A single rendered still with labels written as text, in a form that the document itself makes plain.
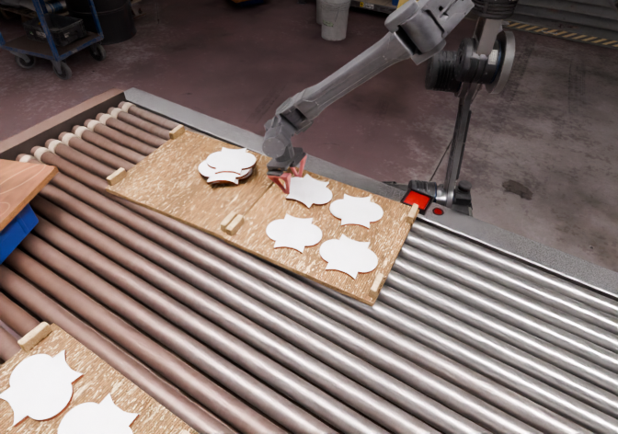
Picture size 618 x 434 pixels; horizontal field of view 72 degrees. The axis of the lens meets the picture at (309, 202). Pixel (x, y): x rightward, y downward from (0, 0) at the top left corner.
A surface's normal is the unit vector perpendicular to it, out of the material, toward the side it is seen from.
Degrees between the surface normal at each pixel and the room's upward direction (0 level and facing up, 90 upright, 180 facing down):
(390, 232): 0
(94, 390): 0
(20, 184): 0
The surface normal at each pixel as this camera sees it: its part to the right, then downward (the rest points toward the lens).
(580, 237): 0.02, -0.74
